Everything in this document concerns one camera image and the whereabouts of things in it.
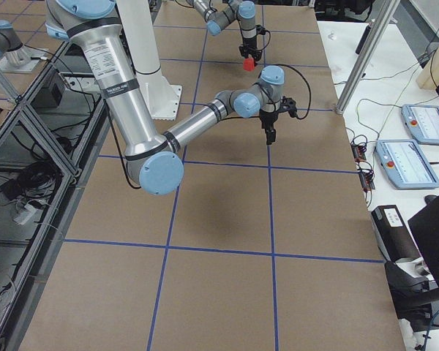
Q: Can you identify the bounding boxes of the far teach pendant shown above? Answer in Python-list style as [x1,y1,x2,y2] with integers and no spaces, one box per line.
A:
[402,105,439,146]

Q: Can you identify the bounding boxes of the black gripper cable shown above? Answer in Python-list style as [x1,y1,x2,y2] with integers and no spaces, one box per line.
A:
[274,64,312,120]

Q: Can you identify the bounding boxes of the small electronics board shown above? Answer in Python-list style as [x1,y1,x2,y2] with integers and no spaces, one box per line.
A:
[350,135,375,193]

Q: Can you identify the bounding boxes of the red block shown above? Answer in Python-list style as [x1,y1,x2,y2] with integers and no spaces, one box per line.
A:
[242,58,256,72]

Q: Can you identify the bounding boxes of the near teach pendant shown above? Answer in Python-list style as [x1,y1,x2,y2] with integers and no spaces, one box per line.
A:
[375,139,439,190]

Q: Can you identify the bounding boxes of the black monitor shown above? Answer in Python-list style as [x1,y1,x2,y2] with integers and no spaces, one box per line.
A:
[408,195,439,285]

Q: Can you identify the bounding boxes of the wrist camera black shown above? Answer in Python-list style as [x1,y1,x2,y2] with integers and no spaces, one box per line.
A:
[278,97,299,118]
[255,24,268,36]

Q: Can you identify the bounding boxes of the brown paper table mat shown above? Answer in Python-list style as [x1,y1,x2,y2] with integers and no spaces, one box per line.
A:
[20,6,404,350]

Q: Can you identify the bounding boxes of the aluminium frame post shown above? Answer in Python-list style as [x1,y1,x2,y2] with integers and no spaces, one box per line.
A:
[335,0,400,115]

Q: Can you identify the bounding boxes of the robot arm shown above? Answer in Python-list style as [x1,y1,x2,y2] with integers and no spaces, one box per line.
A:
[46,1,285,195]
[187,1,266,71]

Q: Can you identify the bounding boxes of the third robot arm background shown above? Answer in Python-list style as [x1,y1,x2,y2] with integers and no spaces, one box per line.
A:
[0,20,45,74]

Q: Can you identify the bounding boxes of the teach pendant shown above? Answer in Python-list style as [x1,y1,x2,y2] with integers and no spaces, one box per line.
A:
[402,105,439,146]
[375,139,439,190]

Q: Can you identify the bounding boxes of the black box with label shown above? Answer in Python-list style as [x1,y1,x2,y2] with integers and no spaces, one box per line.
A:
[371,205,421,263]

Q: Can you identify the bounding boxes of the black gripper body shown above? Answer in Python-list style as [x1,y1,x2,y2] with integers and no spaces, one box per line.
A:
[241,36,258,55]
[259,110,278,129]

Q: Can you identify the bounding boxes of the white pedestal column base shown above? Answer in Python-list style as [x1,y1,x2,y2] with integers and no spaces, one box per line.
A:
[116,0,182,121]

